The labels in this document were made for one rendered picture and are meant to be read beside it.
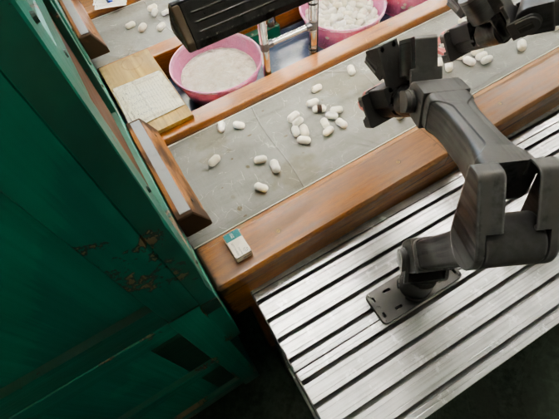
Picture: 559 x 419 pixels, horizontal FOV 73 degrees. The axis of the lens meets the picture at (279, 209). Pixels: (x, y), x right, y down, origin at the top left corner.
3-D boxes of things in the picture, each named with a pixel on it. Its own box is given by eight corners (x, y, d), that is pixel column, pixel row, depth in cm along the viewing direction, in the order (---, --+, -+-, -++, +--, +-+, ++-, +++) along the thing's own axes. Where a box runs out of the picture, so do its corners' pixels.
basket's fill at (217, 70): (272, 90, 111) (270, 74, 106) (204, 123, 106) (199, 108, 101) (236, 51, 122) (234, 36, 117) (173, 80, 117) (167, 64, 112)
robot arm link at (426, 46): (383, 44, 66) (406, 31, 54) (433, 39, 65) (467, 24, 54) (386, 112, 69) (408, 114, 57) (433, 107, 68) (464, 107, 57)
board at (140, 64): (194, 117, 96) (193, 114, 95) (139, 143, 93) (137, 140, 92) (148, 51, 112) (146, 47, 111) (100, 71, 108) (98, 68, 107)
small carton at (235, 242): (253, 254, 75) (251, 249, 73) (237, 263, 74) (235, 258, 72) (239, 232, 78) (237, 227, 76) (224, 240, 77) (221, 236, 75)
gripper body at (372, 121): (355, 97, 72) (378, 95, 66) (397, 76, 75) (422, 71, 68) (366, 129, 75) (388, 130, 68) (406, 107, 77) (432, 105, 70)
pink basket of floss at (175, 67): (276, 64, 118) (274, 36, 110) (249, 125, 105) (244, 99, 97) (199, 54, 124) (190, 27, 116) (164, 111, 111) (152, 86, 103)
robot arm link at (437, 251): (399, 241, 73) (480, 211, 41) (434, 238, 73) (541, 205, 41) (404, 273, 72) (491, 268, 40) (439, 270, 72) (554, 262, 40)
